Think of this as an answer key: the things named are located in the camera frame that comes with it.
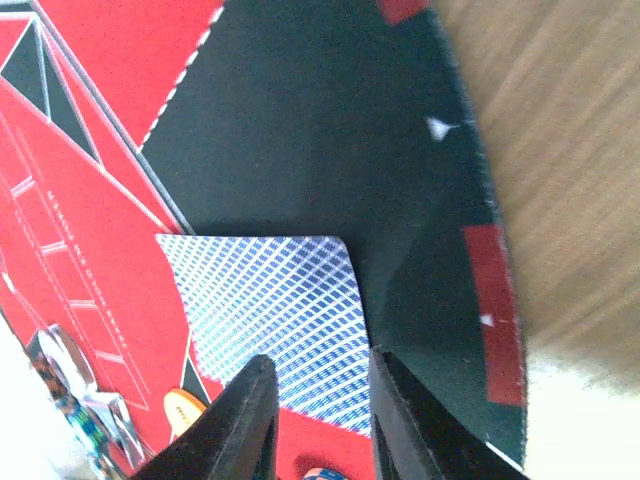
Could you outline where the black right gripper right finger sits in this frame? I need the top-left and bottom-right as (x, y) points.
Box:
(369, 347), (525, 479)

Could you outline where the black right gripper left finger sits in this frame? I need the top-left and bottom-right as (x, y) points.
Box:
(133, 355), (279, 480)

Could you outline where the blue 10 chip bottom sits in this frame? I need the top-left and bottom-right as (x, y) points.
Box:
(302, 468), (347, 480)

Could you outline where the dealt card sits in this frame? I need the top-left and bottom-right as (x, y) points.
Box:
(156, 234), (371, 436)

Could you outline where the orange big blind button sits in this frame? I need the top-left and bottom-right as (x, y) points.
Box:
(163, 388), (209, 442)

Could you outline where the triangular all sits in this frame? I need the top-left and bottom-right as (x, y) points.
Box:
(81, 391), (145, 470)

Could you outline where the clear round dealer button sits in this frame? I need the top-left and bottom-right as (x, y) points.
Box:
(28, 324), (97, 398)

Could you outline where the round red black poker mat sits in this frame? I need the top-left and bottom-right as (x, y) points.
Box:
(1, 1), (526, 479)

